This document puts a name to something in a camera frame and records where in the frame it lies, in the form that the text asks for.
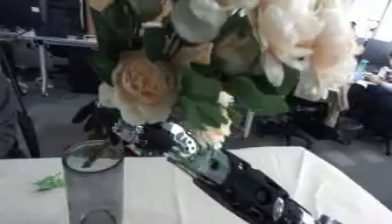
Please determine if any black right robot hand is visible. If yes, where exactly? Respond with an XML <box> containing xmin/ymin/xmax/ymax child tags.
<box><xmin>70</xmin><ymin>99</ymin><xmax>179</xmax><ymax>155</ymax></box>

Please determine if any artificial flower bouquet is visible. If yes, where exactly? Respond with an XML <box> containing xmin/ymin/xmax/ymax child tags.
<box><xmin>84</xmin><ymin>0</ymin><xmax>365</xmax><ymax>151</ymax></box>

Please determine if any clear glass cylinder vase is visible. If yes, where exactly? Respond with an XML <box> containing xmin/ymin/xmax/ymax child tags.
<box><xmin>61</xmin><ymin>139</ymin><xmax>128</xmax><ymax>224</ymax></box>

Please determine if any small green leaf piece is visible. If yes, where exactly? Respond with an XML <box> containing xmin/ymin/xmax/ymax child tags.
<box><xmin>31</xmin><ymin>171</ymin><xmax>67</xmax><ymax>193</ymax></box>

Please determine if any grey background desk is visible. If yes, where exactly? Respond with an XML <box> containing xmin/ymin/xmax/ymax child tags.
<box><xmin>0</xmin><ymin>31</ymin><xmax>100</xmax><ymax>98</ymax></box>

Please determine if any black office chair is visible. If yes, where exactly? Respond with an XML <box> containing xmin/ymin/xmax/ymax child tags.
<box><xmin>254</xmin><ymin>99</ymin><xmax>328</xmax><ymax>149</ymax></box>

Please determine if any black waste bin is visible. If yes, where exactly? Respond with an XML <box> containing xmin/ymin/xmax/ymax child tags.
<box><xmin>335</xmin><ymin>116</ymin><xmax>368</xmax><ymax>145</ymax></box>

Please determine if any teal bottle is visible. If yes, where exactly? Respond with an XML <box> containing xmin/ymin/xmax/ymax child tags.
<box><xmin>353</xmin><ymin>59</ymin><xmax>371</xmax><ymax>81</ymax></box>

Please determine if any person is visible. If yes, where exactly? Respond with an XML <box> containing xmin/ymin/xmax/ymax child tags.
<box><xmin>347</xmin><ymin>67</ymin><xmax>392</xmax><ymax>156</ymax></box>

